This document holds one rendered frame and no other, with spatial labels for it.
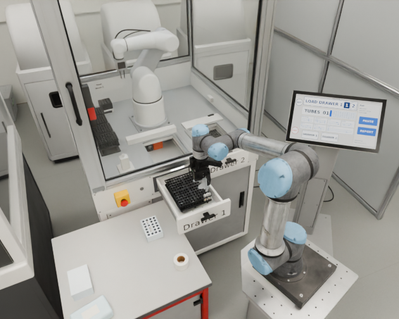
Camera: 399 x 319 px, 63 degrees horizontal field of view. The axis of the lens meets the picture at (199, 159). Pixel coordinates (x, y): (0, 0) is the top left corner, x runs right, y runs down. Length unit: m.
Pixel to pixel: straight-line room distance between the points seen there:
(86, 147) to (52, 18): 0.55
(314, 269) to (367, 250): 1.28
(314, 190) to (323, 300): 1.00
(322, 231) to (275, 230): 1.60
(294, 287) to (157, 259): 0.63
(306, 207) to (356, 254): 0.55
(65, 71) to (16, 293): 1.08
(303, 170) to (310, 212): 1.50
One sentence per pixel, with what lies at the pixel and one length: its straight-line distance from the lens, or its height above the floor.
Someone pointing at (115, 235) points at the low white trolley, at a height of 0.76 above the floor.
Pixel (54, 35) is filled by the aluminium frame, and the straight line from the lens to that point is 1.35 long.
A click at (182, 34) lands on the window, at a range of 1.49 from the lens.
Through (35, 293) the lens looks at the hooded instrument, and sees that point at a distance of 1.91.
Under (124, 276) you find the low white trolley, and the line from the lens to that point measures 1.61.
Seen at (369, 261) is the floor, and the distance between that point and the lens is 2.79.
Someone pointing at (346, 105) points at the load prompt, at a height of 1.16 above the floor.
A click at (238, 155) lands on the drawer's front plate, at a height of 0.90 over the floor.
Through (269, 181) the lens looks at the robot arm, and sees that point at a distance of 1.06.
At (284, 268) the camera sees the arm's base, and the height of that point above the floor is 0.85.
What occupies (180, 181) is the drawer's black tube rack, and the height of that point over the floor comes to 0.87.
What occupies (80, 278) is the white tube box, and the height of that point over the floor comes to 0.81.
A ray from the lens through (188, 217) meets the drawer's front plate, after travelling 1.56.
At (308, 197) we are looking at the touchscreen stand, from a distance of 2.45.
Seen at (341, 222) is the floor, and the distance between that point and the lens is 2.97.
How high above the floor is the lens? 2.09
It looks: 38 degrees down
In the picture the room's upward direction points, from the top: 1 degrees counter-clockwise
